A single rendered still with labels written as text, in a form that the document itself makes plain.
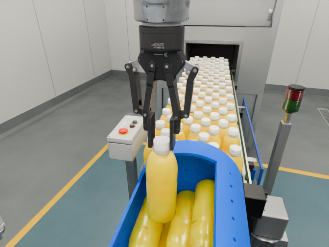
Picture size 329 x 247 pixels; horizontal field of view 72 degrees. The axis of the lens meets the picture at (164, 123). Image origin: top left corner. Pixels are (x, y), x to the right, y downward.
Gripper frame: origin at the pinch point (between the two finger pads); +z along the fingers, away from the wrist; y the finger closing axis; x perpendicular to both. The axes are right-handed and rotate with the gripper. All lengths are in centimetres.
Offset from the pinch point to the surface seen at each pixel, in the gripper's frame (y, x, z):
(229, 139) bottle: 18.2, 39.8, 23.9
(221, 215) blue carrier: 13.0, -9.8, 10.1
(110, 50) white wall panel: -224, 456, 71
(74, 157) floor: -135, 143, 132
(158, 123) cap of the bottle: -10.4, 40.4, 20.3
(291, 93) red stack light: 40, 53, 8
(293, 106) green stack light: 42, 52, 13
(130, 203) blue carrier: -7.3, -2.1, 20.0
